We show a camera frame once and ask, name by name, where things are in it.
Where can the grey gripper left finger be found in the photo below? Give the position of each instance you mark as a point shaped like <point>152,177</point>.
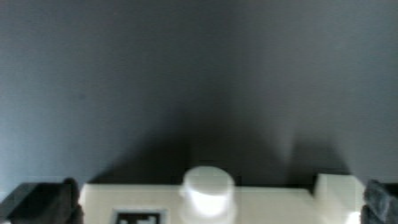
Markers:
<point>42,203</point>

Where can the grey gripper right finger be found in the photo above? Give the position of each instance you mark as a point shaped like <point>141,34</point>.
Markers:
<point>379,212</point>

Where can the white door panel with knob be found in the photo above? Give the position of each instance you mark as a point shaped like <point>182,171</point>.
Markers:
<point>211,201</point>

